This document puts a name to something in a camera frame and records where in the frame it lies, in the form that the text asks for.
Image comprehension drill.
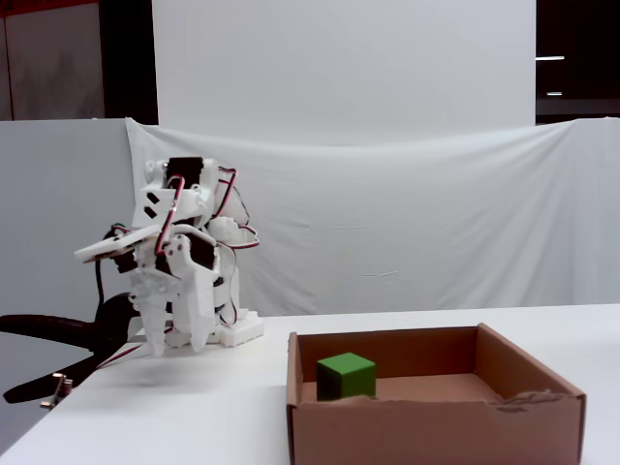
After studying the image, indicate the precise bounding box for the white backdrop board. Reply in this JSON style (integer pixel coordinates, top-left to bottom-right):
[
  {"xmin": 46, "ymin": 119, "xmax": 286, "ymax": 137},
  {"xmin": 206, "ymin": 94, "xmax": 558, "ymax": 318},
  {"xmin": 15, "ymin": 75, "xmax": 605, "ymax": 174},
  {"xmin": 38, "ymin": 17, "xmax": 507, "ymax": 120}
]
[{"xmin": 151, "ymin": 0, "xmax": 538, "ymax": 146}]

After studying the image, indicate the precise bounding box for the black camera cable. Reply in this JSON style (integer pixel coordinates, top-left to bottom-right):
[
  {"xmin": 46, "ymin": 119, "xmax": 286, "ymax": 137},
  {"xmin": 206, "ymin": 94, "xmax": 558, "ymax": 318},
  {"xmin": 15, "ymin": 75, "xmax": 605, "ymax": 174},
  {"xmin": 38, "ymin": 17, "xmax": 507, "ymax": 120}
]
[{"xmin": 94, "ymin": 259, "xmax": 111, "ymax": 316}]

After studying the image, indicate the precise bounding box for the green cube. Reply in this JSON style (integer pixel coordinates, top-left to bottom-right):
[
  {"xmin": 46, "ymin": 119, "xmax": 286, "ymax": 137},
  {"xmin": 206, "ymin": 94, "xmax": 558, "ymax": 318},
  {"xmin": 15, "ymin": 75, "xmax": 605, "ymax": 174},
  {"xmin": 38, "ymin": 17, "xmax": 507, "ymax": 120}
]
[{"xmin": 316, "ymin": 352, "xmax": 378, "ymax": 402}]

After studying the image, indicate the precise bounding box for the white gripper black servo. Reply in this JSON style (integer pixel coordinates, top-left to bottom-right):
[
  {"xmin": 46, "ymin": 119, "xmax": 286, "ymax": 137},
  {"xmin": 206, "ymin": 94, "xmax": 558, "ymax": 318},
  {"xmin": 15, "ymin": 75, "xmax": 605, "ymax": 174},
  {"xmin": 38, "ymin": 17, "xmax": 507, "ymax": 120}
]
[{"xmin": 113, "ymin": 232, "xmax": 219, "ymax": 359}]

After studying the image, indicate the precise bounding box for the white cloth backdrop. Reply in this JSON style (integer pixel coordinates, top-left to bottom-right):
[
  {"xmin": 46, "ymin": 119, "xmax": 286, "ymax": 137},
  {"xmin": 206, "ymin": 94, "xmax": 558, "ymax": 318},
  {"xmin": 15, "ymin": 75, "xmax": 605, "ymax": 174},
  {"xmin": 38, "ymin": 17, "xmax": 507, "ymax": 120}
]
[{"xmin": 124, "ymin": 115, "xmax": 620, "ymax": 317}]

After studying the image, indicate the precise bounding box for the white wrist camera mount plate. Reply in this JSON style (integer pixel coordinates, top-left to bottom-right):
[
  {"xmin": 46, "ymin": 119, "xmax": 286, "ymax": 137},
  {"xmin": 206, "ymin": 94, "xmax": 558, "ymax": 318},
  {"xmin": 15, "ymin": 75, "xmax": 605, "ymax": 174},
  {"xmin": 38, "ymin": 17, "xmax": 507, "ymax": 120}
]
[{"xmin": 73, "ymin": 225, "xmax": 165, "ymax": 265}]

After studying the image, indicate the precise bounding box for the grey partition panel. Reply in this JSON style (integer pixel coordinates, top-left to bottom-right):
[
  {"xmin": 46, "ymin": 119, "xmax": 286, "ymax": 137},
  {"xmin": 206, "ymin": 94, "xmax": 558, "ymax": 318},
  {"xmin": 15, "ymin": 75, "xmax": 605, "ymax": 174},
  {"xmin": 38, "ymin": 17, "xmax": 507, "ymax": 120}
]
[{"xmin": 0, "ymin": 118, "xmax": 137, "ymax": 451}]

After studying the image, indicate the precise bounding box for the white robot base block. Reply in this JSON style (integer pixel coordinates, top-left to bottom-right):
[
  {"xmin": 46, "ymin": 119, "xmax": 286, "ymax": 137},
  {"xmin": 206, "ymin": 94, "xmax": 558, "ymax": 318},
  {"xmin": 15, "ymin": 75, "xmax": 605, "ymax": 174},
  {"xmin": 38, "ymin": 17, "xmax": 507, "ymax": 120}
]
[{"xmin": 164, "ymin": 309, "xmax": 265, "ymax": 351}]

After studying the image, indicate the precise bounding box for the red black white servo cable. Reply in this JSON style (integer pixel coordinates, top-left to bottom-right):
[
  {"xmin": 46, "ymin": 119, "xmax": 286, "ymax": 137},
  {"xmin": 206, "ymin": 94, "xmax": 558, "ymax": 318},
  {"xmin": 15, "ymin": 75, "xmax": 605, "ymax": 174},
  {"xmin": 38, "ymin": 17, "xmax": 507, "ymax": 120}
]
[
  {"xmin": 212, "ymin": 166, "xmax": 262, "ymax": 254},
  {"xmin": 154, "ymin": 175, "xmax": 189, "ymax": 257},
  {"xmin": 95, "ymin": 327, "xmax": 175, "ymax": 373}
]

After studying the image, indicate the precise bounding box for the small metal clamp screw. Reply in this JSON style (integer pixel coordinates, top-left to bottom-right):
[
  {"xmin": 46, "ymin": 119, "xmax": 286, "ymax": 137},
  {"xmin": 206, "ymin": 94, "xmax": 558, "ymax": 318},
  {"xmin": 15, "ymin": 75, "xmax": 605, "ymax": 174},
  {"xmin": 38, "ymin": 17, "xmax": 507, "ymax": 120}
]
[{"xmin": 38, "ymin": 372, "xmax": 74, "ymax": 412}]

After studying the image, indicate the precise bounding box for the black table clamp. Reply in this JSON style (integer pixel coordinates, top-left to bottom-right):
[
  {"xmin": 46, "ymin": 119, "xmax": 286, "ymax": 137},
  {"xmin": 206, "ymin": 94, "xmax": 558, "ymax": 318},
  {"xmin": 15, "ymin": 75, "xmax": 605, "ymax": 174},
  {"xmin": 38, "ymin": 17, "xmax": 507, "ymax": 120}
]
[{"xmin": 0, "ymin": 293, "xmax": 146, "ymax": 404}]

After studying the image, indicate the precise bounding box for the brown cardboard box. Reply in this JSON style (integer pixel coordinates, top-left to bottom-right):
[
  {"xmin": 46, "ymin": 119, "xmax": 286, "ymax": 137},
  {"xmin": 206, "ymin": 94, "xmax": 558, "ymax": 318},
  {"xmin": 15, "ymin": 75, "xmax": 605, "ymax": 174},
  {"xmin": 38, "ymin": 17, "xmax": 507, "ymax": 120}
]
[{"xmin": 286, "ymin": 322, "xmax": 587, "ymax": 465}]

